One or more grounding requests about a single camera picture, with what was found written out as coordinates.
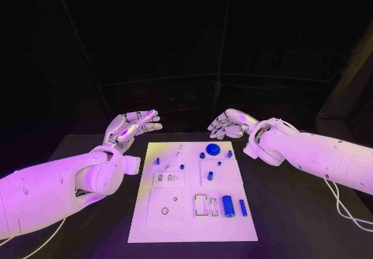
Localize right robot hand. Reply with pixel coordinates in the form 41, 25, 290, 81
208, 108, 261, 140

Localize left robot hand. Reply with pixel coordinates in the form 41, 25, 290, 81
103, 109, 163, 154

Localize white task board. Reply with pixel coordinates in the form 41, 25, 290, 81
127, 141, 260, 243

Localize blue gear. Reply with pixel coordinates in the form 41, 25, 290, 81
205, 143, 222, 156

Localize thick long blue cylinder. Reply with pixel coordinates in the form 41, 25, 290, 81
222, 195, 237, 219

